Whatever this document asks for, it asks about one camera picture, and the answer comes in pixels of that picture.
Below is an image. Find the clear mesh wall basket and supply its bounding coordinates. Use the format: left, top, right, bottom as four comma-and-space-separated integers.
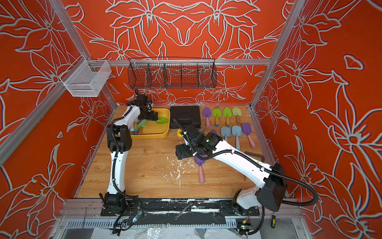
60, 60, 111, 97

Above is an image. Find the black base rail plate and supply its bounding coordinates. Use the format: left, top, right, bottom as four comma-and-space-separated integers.
100, 198, 260, 217

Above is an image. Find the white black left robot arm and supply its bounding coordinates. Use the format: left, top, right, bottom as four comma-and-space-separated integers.
100, 90, 159, 215

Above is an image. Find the blue shovel blue handle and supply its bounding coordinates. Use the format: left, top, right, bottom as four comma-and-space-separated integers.
231, 125, 242, 150
220, 126, 231, 142

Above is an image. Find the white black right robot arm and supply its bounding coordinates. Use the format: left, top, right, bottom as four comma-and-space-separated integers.
174, 119, 318, 212

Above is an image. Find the small green shovel wooden handle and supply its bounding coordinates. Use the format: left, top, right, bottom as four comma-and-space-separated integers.
156, 117, 169, 124

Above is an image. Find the black wire wall basket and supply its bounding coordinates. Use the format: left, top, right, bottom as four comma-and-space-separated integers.
127, 57, 217, 90

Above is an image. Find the yellow storage box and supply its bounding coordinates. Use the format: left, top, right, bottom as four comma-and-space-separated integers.
130, 108, 170, 139

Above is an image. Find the black plastic tool case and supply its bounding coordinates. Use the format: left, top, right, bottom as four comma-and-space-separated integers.
169, 106, 201, 129

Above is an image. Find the grey cable duct strip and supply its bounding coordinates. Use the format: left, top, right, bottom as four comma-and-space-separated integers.
64, 217, 239, 230

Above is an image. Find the yellow tape roll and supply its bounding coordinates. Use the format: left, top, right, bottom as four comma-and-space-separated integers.
177, 129, 183, 137

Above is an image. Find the purple square shovel pink handle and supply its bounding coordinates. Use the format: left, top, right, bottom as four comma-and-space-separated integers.
241, 123, 256, 148

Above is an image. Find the wrench on base rail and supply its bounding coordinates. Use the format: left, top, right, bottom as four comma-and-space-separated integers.
174, 202, 193, 220

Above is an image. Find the hex key on table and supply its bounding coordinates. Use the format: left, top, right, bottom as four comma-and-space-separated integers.
244, 151, 265, 163

